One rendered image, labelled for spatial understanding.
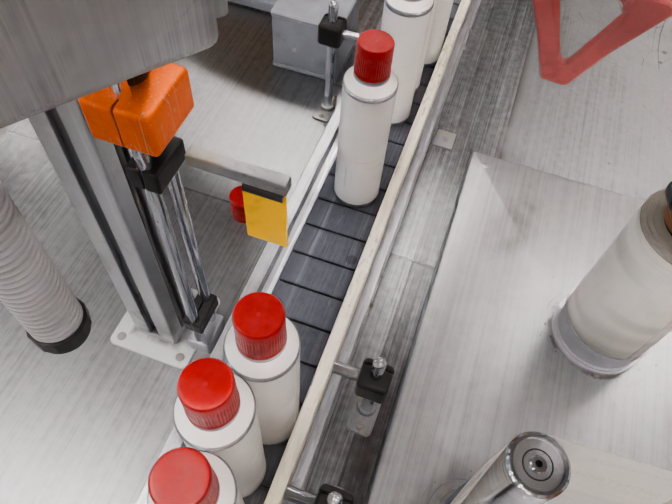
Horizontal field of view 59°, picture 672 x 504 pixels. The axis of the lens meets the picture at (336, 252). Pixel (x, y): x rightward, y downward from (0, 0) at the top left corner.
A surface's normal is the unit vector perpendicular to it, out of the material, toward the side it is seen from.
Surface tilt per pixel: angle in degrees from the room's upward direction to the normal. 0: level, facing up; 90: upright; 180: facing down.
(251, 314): 3
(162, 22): 90
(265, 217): 90
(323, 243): 0
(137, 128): 90
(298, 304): 0
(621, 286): 92
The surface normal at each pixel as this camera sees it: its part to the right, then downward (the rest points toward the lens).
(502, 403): 0.06, -0.55
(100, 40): 0.58, 0.70
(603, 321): -0.81, 0.45
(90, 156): -0.33, 0.78
